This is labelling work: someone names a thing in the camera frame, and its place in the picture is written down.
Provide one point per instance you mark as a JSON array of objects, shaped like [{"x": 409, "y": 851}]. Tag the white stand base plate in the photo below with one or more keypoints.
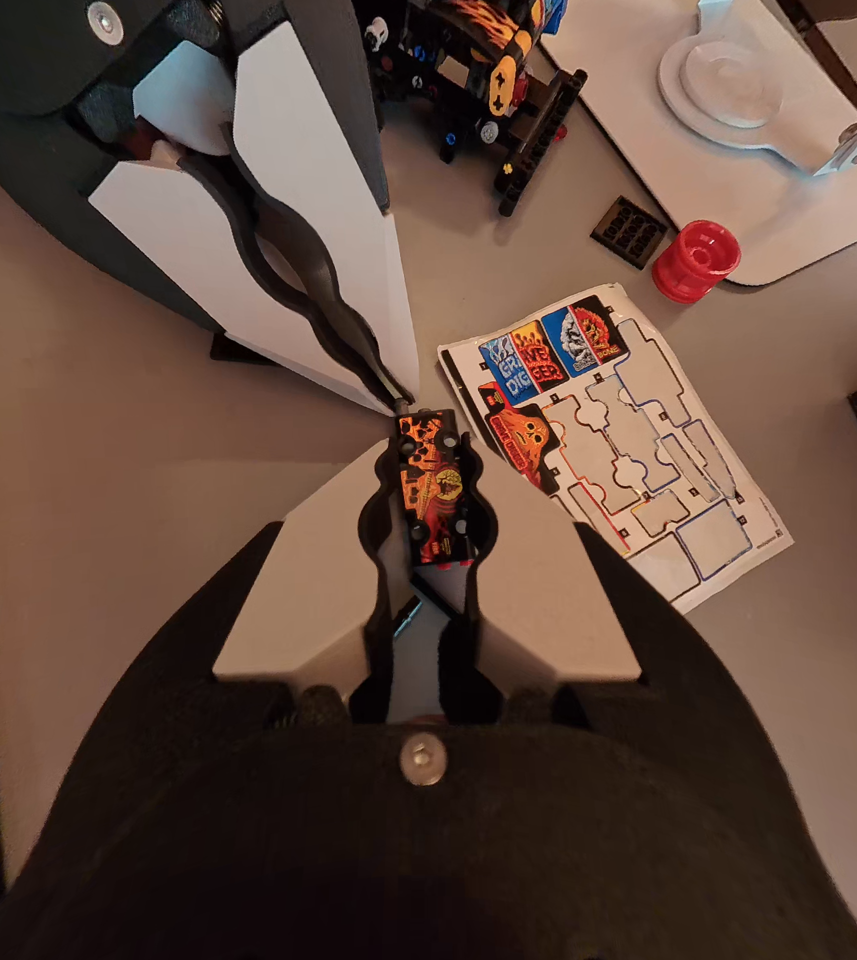
[{"x": 773, "y": 225}]

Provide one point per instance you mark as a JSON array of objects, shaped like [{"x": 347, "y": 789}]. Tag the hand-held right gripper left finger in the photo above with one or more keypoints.
[{"x": 301, "y": 592}]

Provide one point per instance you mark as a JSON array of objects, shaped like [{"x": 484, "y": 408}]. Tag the black square toy plate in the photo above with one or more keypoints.
[{"x": 629, "y": 232}]

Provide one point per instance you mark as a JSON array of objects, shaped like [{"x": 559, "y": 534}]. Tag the flame printed black toy panel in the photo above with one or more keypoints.
[{"x": 432, "y": 487}]

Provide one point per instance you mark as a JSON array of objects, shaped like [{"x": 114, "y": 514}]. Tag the black toy truck model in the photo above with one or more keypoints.
[{"x": 473, "y": 75}]

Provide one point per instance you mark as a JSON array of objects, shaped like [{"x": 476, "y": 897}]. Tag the red toy wheel hub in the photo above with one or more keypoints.
[{"x": 691, "y": 266}]

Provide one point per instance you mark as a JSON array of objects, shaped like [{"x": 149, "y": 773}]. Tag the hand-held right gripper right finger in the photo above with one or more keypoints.
[{"x": 548, "y": 600}]

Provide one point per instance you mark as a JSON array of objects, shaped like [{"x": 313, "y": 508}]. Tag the toy sticker sheet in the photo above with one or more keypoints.
[{"x": 623, "y": 465}]

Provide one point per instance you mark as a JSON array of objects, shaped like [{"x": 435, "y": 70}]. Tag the long black toy axle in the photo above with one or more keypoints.
[{"x": 440, "y": 596}]

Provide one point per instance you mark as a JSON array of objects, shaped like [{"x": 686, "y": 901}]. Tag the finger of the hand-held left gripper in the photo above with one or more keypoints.
[
  {"x": 166, "y": 232},
  {"x": 301, "y": 135}
]

